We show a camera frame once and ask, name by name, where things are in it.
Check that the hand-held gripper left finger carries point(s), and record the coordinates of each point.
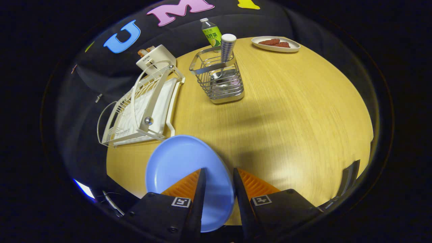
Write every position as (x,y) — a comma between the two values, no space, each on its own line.
(197,209)

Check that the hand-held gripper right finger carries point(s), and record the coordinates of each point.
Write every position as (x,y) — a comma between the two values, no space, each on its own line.
(244,209)

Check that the blue plate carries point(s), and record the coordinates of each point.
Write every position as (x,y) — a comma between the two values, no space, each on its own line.
(179,162)

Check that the metal spoon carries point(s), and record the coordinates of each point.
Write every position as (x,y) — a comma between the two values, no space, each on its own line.
(228,47)

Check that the white dish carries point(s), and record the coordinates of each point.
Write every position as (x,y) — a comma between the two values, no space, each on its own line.
(263,47)

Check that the white clip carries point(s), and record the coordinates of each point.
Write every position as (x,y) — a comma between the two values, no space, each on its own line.
(98,98)

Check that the white toaster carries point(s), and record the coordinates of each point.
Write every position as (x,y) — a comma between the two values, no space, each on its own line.
(158,55)

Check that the toast bread slice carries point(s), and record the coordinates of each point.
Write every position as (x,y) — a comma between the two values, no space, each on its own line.
(143,52)

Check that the red meat slice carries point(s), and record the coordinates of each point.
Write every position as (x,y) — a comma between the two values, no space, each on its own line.
(269,42)
(282,44)

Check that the green label drink bottle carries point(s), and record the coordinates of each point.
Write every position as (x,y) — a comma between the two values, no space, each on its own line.
(212,33)

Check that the pink clip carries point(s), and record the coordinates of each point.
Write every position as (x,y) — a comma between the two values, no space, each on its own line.
(73,69)

